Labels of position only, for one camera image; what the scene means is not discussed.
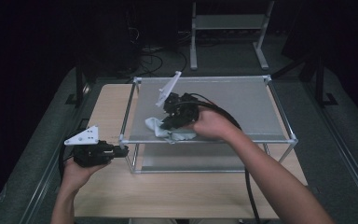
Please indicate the black metal stand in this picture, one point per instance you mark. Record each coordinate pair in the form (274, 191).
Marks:
(79, 84)
(320, 81)

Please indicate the pale quilted cleaning cloth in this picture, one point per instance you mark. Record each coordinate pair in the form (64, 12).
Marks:
(158, 129)

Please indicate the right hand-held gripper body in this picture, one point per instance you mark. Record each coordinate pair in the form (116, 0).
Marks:
(181, 109)

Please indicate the person's right hand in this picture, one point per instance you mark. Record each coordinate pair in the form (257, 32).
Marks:
(214, 126)

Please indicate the white metal stand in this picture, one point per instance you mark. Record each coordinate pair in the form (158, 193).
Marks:
(230, 21)

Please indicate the person's left hand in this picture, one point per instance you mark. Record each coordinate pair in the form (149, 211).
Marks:
(76, 175)

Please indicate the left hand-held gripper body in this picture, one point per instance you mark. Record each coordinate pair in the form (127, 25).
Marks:
(90, 154)

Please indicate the aluminium floor rail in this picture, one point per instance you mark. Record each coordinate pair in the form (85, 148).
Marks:
(348, 161)
(48, 180)

